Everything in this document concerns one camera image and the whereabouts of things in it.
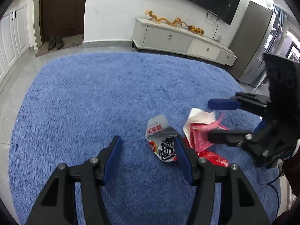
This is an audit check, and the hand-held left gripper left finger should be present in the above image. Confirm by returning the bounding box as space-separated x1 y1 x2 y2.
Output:
26 135 123 225

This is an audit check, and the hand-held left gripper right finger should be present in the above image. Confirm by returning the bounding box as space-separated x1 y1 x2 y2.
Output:
174 136 270 225

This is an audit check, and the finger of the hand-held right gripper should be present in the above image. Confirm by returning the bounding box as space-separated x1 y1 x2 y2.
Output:
208 92 270 117
208 118 274 147

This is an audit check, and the red foil wrapper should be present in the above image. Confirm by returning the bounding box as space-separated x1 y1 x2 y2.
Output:
183 138 230 168

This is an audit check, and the white black red snack packet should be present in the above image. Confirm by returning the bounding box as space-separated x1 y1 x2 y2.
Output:
145 115 180 163

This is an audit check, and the pink and white wrapper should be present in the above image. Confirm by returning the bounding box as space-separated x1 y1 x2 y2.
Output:
183 108 231 152

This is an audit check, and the grey steel refrigerator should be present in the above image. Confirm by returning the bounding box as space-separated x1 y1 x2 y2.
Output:
228 0 289 89

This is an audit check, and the blue fluffy rug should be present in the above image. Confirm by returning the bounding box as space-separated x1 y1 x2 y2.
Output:
8 53 282 225

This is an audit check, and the golden tiger figurine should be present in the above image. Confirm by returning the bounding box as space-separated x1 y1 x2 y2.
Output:
187 25 205 36

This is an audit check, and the white low tv cabinet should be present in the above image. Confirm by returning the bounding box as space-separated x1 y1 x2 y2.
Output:
132 17 238 66

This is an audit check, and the golden dragon figurine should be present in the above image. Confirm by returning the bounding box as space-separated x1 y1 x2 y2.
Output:
145 10 189 29

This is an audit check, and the brown doormat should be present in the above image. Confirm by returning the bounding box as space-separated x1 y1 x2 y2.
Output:
35 34 84 58

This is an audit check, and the dark brown door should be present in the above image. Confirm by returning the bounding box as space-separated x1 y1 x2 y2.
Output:
40 0 86 45

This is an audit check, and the white panelled cabinet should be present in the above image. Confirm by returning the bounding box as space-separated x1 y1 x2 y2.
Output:
0 3 31 82

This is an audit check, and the blue cable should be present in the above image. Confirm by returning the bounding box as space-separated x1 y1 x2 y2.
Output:
267 166 282 216

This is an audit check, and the black wall cable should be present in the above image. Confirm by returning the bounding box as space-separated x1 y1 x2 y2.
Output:
206 10 220 39

